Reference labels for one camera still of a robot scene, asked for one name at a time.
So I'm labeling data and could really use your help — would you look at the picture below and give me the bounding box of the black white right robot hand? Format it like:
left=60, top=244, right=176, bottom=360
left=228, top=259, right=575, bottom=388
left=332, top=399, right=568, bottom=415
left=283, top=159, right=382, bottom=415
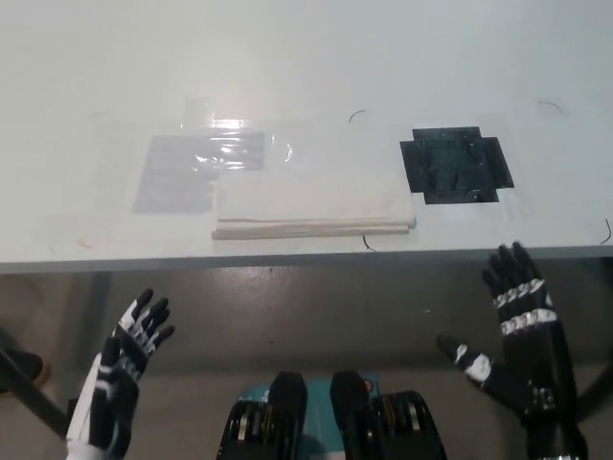
left=434, top=241, right=584, bottom=428

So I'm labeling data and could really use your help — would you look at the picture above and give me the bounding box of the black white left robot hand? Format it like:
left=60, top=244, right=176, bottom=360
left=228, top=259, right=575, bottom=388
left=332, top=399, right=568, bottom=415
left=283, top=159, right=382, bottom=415
left=65, top=287, right=176, bottom=450

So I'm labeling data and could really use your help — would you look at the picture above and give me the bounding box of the black teal robot torso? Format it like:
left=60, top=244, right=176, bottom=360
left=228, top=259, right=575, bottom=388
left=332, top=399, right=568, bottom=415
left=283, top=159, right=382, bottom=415
left=217, top=369, right=450, bottom=460

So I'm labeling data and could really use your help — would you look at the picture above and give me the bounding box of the white napkin stack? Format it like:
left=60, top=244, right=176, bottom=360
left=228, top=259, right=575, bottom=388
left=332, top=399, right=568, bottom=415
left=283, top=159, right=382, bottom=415
left=210, top=168, right=418, bottom=240

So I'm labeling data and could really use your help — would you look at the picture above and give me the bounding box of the grey table leg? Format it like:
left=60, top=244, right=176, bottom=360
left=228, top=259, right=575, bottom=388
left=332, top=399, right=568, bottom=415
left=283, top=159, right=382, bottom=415
left=577, top=257, right=613, bottom=426
left=88, top=271, right=116, bottom=336

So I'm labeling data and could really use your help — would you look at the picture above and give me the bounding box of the dark slanted bar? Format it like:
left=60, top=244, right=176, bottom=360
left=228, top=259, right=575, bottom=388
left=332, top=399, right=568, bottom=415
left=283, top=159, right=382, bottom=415
left=0, top=343, right=73, bottom=435

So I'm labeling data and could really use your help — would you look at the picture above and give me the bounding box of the black shoe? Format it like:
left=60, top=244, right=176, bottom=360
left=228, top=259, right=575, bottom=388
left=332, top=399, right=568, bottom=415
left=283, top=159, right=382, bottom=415
left=0, top=348, right=50, bottom=398

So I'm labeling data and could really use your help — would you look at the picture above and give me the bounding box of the black cross-shaped patch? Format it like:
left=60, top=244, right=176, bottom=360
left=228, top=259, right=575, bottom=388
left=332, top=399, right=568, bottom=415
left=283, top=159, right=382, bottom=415
left=398, top=126, right=516, bottom=206

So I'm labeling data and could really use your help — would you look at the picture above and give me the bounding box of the clear plastic sleeve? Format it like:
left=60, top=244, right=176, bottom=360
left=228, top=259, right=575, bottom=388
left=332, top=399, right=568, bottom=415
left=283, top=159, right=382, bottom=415
left=180, top=97, right=296, bottom=170

